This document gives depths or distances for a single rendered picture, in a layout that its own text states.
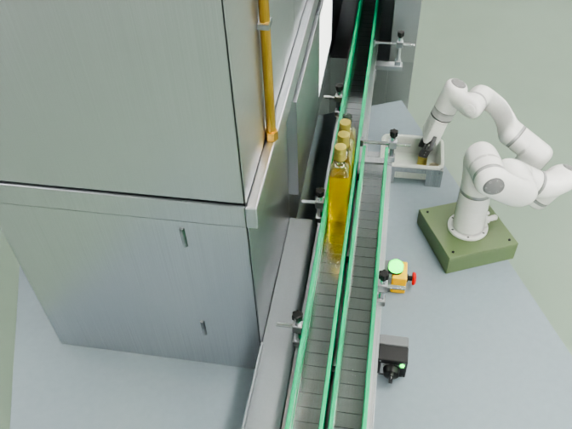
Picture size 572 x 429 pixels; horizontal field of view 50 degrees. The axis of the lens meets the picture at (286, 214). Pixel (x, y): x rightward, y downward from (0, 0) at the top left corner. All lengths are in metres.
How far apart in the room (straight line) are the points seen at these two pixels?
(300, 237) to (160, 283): 0.53
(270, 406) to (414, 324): 0.53
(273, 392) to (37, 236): 0.68
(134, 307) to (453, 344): 0.89
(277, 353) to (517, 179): 0.81
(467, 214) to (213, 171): 0.98
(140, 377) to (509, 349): 1.03
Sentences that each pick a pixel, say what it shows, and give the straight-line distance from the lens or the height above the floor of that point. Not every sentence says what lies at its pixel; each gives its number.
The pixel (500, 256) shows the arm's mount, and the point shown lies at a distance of 2.06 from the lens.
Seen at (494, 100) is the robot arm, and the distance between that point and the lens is 2.18.
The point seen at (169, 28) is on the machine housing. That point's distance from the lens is 1.05.
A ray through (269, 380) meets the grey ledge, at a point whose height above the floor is 0.88.
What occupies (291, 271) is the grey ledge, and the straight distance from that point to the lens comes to 1.80.
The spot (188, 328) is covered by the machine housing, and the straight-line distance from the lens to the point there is 1.68.
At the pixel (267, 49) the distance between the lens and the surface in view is 1.27.
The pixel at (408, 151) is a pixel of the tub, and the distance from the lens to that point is 2.37.
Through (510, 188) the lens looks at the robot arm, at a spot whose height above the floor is 1.08.
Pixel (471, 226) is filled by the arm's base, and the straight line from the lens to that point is 2.00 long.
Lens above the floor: 2.28
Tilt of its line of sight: 46 degrees down
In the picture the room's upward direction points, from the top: 3 degrees counter-clockwise
